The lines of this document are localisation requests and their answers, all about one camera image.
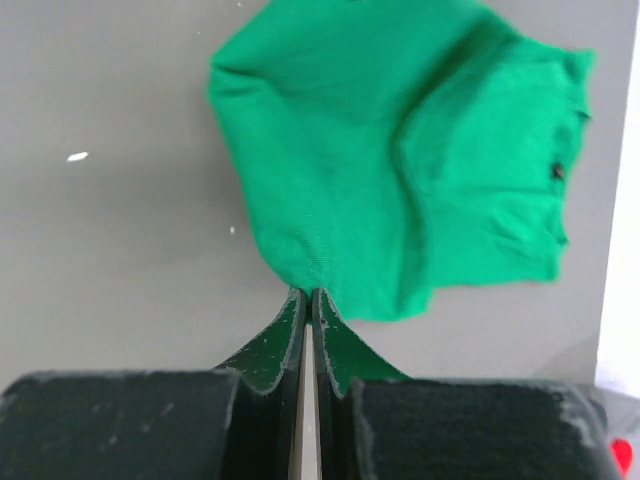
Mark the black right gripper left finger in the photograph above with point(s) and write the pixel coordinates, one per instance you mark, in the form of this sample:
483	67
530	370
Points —
234	421

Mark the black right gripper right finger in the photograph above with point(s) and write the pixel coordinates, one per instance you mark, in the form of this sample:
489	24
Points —
375	422

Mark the green t shirt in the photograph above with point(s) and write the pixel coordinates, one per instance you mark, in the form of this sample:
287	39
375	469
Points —
388	149

